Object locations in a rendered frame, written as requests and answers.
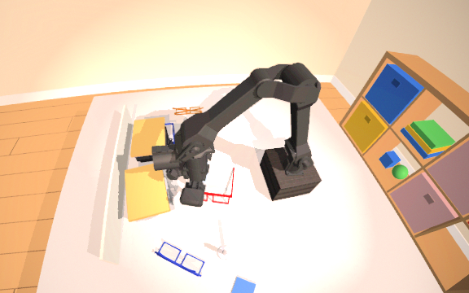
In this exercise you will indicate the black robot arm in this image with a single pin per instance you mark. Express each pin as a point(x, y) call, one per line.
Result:
point(194, 140)

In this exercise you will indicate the red glasses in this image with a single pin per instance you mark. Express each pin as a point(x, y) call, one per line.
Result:
point(219, 198)

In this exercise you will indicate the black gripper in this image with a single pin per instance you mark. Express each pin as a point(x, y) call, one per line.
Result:
point(194, 190)

